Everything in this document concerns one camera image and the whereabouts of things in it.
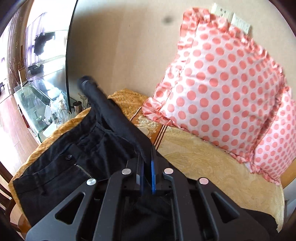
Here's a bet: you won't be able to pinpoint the black pants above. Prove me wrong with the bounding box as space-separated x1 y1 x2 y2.
13 76 278 240

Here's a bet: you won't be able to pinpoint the yellow patterned bed sheet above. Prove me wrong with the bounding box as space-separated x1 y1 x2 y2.
9 90 285 231

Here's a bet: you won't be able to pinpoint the pink polka dot pillow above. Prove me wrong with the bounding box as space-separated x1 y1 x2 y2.
250 87 295 185
142 8 287 162

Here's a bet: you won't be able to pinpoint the metal cup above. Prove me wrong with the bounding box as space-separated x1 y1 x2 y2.
73 101 83 115

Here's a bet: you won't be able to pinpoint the glass aquarium tank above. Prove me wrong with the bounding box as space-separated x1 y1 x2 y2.
14 78 70 143

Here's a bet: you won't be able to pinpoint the wooden chair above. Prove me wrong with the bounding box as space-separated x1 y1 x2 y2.
0 162 26 239

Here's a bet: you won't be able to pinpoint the dark window frame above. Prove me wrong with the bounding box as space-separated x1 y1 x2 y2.
65 1 79 112

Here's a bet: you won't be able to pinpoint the white wall socket panel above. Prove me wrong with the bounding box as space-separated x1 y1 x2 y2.
211 3 251 35

